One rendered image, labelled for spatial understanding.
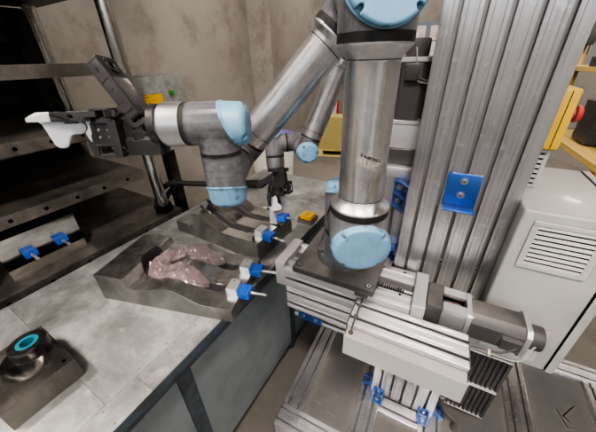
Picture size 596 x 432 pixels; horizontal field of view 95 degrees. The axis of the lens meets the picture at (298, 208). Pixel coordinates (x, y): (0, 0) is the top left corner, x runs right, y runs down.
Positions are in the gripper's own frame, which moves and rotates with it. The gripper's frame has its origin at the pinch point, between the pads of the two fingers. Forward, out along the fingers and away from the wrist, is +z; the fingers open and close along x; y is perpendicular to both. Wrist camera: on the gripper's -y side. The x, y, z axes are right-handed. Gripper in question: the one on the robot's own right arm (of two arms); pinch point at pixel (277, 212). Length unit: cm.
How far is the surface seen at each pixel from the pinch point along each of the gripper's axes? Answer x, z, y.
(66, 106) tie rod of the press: -15, -55, -133
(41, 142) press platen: -50, -37, -74
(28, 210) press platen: -60, -12, -77
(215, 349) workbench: -44, 38, -1
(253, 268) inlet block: -27.1, 11.9, 7.2
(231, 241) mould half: -16.9, 9.2, -12.7
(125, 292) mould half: -56, 13, -25
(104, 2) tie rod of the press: -19, -88, -60
